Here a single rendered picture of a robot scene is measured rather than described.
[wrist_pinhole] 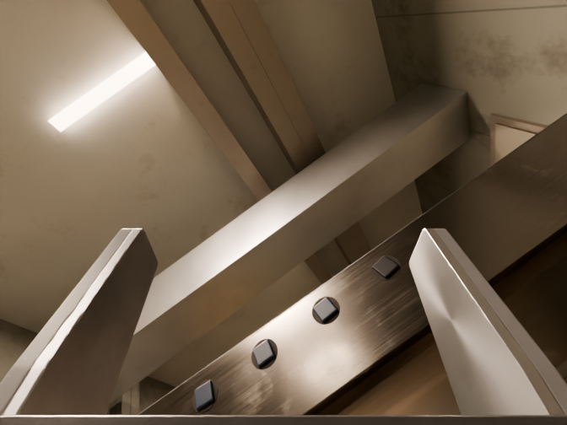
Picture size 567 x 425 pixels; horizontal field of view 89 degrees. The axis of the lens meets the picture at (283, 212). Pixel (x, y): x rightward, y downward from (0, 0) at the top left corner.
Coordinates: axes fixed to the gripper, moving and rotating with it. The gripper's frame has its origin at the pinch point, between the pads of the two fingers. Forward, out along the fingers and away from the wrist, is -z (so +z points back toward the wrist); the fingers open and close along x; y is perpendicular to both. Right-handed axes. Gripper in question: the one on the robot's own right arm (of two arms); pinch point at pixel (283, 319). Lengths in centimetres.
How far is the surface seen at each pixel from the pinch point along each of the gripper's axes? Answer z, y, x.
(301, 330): -28, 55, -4
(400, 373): -17, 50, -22
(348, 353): -22, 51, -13
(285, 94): -305, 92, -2
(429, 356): -19, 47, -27
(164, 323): -144, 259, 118
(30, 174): -233, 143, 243
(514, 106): -249, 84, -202
